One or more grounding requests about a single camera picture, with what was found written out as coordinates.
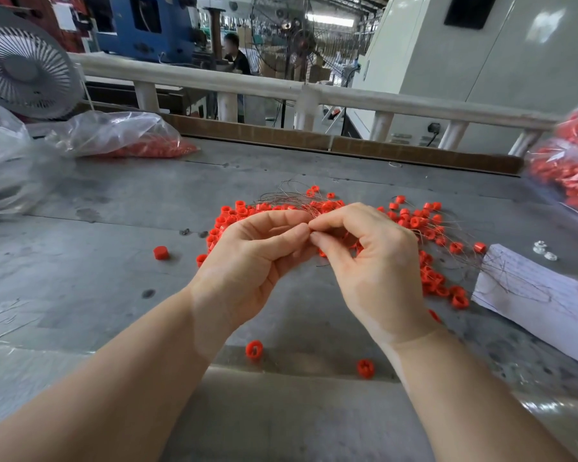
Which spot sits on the person's right hand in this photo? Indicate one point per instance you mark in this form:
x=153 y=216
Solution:
x=381 y=274

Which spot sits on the person's left hand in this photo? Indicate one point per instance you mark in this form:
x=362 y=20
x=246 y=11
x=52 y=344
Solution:
x=243 y=269

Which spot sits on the pile of red plastic rings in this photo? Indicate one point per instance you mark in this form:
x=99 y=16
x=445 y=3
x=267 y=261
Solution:
x=433 y=240

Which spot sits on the person's left forearm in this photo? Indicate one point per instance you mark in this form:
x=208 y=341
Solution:
x=92 y=401

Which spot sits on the person's right forearm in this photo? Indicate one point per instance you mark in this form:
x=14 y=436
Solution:
x=482 y=404

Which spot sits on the brown wooden board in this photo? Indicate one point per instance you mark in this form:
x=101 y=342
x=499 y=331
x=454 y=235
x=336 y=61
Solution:
x=279 y=137

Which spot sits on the small clear plastic piece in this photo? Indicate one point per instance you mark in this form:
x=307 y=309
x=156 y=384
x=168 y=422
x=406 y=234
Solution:
x=551 y=256
x=539 y=247

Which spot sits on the white paper sheet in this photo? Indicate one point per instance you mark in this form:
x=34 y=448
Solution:
x=539 y=306

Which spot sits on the clear bag with red pieces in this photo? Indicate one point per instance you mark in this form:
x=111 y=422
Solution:
x=123 y=134

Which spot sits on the white metal railing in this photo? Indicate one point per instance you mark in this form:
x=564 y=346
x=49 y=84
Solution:
x=233 y=83

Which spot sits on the large clear bag red pieces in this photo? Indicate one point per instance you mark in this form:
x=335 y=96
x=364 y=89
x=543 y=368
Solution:
x=566 y=166

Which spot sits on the blue industrial machine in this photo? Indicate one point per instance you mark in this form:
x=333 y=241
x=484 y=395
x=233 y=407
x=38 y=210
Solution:
x=159 y=29

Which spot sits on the crumpled clear plastic bag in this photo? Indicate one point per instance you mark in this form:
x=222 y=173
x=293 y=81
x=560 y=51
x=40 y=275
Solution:
x=0 y=160

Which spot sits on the large grey machine cabinet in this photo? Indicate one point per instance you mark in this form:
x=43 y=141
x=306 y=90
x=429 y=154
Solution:
x=533 y=54

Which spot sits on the white desk fan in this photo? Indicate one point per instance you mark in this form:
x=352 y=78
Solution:
x=26 y=64

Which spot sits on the red industrial machine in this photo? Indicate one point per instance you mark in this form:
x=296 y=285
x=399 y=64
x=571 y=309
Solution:
x=24 y=6

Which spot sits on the black pedestal fan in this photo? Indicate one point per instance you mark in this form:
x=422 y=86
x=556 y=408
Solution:
x=303 y=43

